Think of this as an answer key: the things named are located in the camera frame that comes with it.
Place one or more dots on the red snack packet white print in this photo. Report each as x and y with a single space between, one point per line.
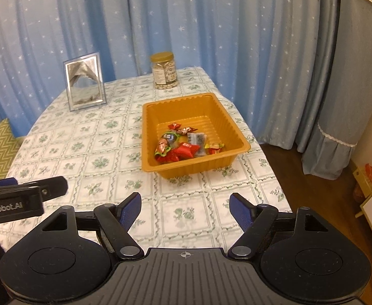
170 158

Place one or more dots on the dark grey snack packet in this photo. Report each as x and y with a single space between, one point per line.
196 139

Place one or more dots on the blue star-print curtain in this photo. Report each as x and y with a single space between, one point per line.
189 22

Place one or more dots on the green blue candy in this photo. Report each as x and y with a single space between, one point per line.
170 137

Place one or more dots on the yellow box with orange print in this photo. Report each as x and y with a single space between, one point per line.
368 179

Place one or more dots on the plain grey-blue curtain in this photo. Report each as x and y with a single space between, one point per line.
327 70

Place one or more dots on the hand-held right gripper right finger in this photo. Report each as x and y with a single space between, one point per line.
241 211

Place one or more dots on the red brown twisted candy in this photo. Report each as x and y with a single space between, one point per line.
175 126
187 130

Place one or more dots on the yellow green candy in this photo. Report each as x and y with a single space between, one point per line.
216 147

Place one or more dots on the nut jar with gold lid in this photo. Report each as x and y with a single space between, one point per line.
165 73

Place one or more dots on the lace-trimmed grey-blue cover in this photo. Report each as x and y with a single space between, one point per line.
363 70

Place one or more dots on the silver picture frame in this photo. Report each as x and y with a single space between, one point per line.
84 82

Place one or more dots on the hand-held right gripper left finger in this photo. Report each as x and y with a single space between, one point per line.
130 211

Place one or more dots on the orange plastic tray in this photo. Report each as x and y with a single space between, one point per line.
227 127

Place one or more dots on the red candy with green ends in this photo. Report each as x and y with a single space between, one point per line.
162 147

